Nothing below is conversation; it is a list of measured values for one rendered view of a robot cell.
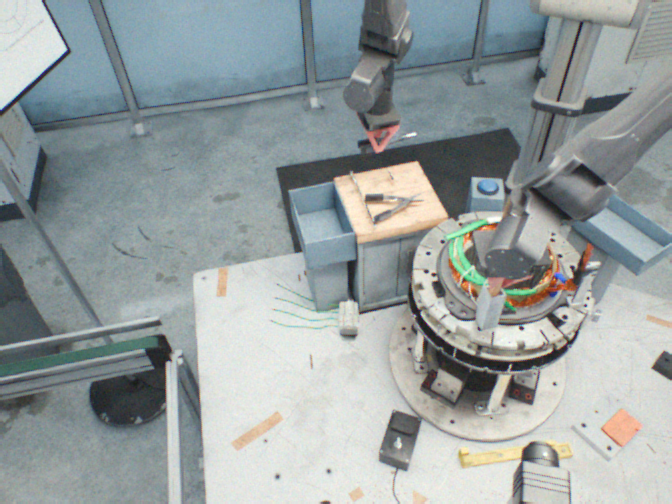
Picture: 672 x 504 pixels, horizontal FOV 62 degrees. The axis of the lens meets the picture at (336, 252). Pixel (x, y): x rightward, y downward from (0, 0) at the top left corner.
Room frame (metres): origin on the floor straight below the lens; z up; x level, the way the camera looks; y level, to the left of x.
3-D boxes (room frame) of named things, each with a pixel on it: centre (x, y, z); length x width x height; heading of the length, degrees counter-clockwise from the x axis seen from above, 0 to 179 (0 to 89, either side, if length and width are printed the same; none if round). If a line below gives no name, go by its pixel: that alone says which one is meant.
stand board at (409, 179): (0.89, -0.12, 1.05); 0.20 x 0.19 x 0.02; 102
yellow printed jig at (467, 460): (0.42, -0.34, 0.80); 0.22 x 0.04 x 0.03; 94
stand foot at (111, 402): (1.06, 0.79, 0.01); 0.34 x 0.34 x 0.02
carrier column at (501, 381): (0.52, -0.31, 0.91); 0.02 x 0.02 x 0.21
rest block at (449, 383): (0.56, -0.22, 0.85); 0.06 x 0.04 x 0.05; 52
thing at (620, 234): (0.81, -0.58, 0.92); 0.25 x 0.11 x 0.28; 31
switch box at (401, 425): (0.46, -0.11, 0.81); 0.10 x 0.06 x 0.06; 157
